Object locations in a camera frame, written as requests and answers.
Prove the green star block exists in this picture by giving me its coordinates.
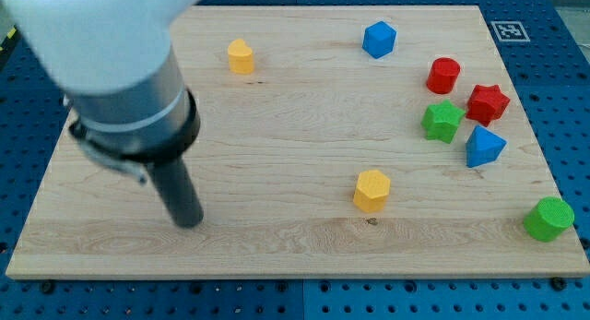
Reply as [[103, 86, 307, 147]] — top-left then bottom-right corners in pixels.
[[420, 100, 466, 144]]

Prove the light wooden board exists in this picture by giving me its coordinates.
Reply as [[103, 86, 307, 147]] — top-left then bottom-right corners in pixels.
[[6, 6, 589, 280]]

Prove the yellow hexagon block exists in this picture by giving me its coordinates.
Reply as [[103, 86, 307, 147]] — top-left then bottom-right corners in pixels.
[[353, 170, 391, 213]]

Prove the red cylinder block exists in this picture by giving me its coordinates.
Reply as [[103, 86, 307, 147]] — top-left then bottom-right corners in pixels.
[[426, 57, 461, 94]]

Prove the red star block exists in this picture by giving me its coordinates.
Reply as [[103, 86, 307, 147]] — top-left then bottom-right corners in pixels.
[[466, 85, 511, 126]]

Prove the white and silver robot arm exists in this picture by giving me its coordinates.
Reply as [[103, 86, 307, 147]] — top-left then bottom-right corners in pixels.
[[1, 0, 204, 228]]

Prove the green cylinder block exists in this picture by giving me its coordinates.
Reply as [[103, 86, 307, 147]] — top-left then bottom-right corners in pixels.
[[523, 196, 575, 243]]

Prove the blue cube block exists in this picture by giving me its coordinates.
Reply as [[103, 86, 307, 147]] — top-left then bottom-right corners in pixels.
[[362, 21, 397, 59]]

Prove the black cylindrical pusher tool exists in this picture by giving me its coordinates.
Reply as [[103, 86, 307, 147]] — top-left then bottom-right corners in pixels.
[[147, 158, 204, 229]]

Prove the yellow heart block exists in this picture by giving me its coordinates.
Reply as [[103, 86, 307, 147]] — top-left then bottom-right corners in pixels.
[[227, 39, 255, 75]]

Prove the blue triangle block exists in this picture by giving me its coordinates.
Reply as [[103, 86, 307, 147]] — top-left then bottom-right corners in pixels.
[[466, 125, 507, 168]]

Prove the white fiducial marker tag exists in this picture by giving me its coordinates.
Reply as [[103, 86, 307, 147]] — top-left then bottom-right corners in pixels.
[[490, 20, 530, 42]]

